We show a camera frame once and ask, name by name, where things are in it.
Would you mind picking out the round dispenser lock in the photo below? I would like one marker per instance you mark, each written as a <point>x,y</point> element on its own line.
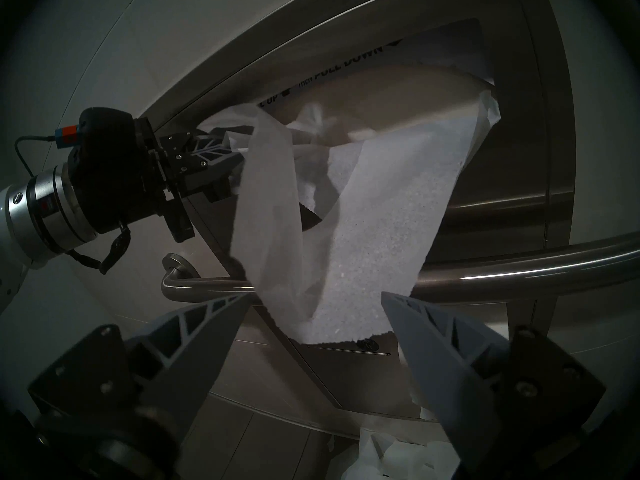
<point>370,344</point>

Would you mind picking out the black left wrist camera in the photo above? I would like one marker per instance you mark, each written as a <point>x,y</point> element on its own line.
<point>105,126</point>

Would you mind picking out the white paper seat cover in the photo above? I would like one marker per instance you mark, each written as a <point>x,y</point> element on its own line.
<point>360,234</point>
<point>400,459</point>

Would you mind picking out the long steel grab bar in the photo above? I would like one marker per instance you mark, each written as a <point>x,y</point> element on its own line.
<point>525,271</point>

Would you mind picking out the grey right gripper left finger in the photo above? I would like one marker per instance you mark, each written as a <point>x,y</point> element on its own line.
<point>185,364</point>

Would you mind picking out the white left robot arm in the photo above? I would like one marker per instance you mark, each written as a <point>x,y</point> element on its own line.
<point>50,209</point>

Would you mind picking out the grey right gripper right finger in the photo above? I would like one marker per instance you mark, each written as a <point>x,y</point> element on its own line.
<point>450,384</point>

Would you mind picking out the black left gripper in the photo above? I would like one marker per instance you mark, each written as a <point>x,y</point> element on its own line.
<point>120,184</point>

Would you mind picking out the stainless steel wall dispenser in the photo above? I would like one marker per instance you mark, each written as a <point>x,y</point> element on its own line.
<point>515,159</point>

